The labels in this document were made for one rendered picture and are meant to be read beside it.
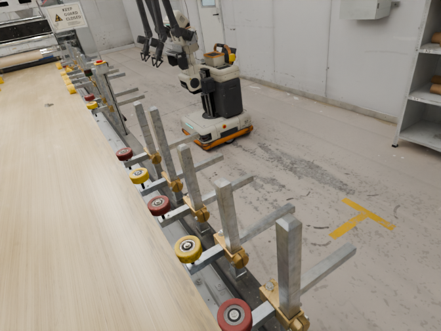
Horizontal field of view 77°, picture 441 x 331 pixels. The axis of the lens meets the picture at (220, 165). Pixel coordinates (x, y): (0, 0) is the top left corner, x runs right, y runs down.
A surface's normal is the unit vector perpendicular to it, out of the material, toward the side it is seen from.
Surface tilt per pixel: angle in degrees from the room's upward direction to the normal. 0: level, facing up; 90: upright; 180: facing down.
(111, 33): 90
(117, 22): 90
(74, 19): 90
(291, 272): 90
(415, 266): 0
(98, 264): 0
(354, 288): 0
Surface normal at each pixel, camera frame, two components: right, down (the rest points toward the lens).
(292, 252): 0.52, 0.41
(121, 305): -0.14, -0.83
